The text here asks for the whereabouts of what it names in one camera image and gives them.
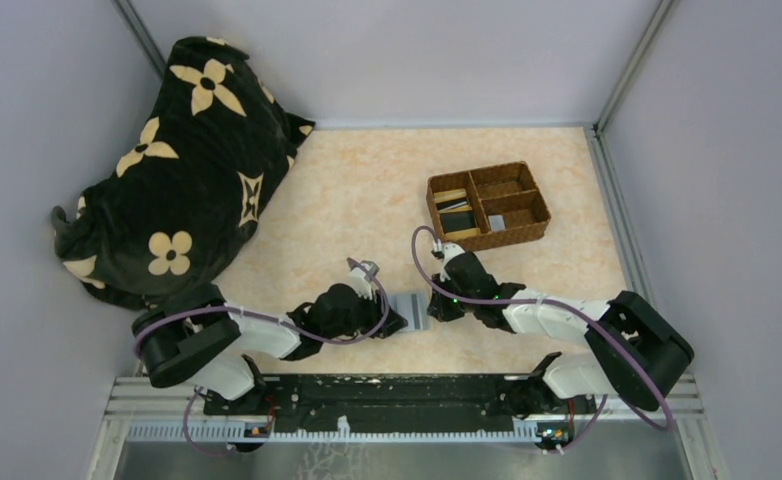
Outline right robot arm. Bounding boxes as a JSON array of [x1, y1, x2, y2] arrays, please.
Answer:
[[428, 244, 695, 412]]

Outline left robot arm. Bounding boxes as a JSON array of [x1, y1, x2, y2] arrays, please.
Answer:
[[132, 283, 408, 400]]

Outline cards in basket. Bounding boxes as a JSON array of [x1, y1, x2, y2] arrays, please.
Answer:
[[433, 189, 482, 241]]

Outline brown woven divided basket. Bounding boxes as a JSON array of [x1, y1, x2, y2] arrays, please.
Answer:
[[426, 162, 552, 251]]

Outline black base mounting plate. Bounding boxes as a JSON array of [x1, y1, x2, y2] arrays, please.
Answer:
[[203, 373, 597, 436]]

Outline black floral blanket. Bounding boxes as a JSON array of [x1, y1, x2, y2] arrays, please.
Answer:
[[51, 36, 315, 311]]

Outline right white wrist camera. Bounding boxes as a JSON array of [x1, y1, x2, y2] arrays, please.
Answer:
[[431, 242, 466, 264]]

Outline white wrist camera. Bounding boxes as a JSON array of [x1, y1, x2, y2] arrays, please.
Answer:
[[345, 258, 380, 300], [431, 242, 466, 264]]

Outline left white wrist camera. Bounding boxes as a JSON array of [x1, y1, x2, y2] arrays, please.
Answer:
[[345, 258, 380, 300]]

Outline aluminium frame rail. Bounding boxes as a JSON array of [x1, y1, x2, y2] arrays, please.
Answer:
[[583, 0, 704, 419]]

